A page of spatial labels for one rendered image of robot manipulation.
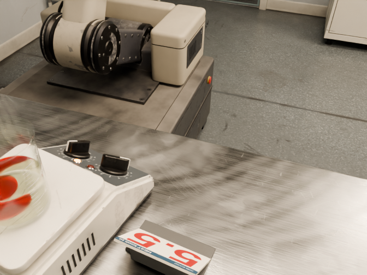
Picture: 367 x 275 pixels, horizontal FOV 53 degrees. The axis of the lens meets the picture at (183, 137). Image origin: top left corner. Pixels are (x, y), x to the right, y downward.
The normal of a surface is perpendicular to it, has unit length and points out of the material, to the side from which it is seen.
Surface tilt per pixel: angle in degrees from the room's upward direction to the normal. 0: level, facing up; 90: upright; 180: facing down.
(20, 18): 90
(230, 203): 0
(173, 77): 90
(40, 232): 0
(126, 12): 90
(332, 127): 0
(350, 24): 90
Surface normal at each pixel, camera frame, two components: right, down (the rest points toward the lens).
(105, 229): 0.88, 0.33
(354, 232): 0.03, -0.77
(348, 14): -0.32, 0.59
